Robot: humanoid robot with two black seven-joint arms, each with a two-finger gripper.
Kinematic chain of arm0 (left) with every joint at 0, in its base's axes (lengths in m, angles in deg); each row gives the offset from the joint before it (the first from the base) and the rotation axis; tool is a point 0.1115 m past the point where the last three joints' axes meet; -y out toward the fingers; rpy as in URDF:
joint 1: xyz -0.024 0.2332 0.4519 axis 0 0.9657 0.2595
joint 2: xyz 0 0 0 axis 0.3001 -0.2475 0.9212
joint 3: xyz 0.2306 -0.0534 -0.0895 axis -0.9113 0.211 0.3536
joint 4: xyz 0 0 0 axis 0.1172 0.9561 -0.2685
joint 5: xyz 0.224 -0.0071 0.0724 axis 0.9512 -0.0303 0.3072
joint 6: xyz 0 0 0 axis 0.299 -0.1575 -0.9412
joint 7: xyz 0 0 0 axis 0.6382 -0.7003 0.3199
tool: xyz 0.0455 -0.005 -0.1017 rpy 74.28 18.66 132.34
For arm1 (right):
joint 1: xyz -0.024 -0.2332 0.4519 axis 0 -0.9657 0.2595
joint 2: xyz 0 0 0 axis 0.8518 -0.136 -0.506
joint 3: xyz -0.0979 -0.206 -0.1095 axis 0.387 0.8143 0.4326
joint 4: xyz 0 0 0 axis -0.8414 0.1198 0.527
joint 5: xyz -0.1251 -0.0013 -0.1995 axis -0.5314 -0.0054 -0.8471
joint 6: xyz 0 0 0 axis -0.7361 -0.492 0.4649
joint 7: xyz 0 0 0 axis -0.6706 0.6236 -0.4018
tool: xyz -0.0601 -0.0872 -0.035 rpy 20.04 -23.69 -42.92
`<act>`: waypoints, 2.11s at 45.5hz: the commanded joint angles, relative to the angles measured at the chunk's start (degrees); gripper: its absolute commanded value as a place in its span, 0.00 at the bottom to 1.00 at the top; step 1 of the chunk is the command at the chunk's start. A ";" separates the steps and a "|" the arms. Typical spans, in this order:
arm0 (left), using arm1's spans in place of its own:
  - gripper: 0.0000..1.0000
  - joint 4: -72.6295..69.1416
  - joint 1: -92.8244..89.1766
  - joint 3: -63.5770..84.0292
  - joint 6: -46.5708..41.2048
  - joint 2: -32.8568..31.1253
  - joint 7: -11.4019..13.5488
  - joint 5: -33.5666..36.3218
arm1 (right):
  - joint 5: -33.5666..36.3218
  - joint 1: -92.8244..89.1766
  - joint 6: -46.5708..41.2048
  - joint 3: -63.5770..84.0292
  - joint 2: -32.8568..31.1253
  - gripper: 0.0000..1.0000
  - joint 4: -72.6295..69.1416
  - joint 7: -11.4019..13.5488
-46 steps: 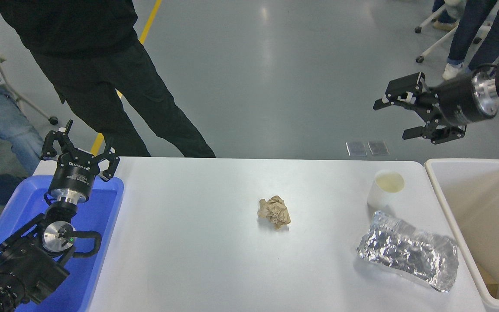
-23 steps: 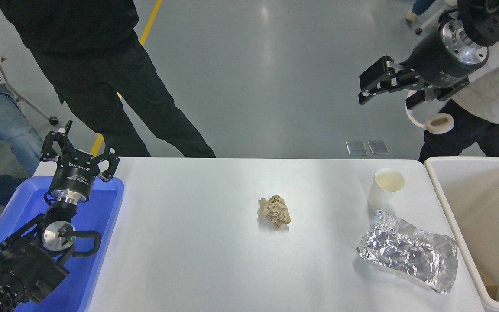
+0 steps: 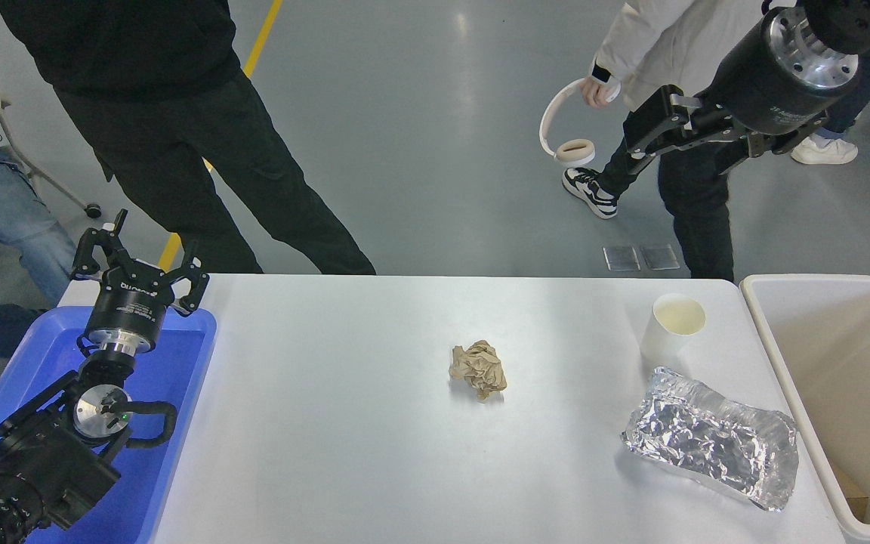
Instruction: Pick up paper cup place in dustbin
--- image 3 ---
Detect person's hand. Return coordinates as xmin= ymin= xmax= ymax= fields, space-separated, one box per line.
xmin=580 ymin=74 xmax=622 ymax=108

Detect blue plastic tray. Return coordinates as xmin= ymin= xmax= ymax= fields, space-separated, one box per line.
xmin=0 ymin=304 xmax=218 ymax=544

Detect crumpled silver foil tray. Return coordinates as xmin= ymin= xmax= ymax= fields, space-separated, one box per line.
xmin=621 ymin=366 xmax=800 ymax=512

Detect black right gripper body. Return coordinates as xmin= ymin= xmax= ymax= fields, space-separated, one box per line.
xmin=703 ymin=15 xmax=856 ymax=138

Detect crumpled tan paper ball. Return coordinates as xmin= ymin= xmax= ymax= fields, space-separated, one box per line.
xmin=448 ymin=339 xmax=508 ymax=402

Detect white wheeled chair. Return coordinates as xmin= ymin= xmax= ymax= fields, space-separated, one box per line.
xmin=0 ymin=87 xmax=103 ymax=220

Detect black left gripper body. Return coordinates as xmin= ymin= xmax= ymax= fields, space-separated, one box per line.
xmin=85 ymin=272 xmax=173 ymax=342

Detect clear floor plate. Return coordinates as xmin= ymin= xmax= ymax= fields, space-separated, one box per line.
xmin=640 ymin=245 xmax=681 ymax=270
xmin=603 ymin=246 xmax=641 ymax=272

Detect white paper cup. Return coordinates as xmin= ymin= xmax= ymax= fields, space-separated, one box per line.
xmin=639 ymin=293 xmax=708 ymax=363

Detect white headphones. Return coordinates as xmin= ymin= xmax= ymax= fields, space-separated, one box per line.
xmin=539 ymin=76 xmax=623 ymax=168

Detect large pale plastic bin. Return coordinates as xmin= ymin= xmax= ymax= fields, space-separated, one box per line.
xmin=739 ymin=274 xmax=870 ymax=544

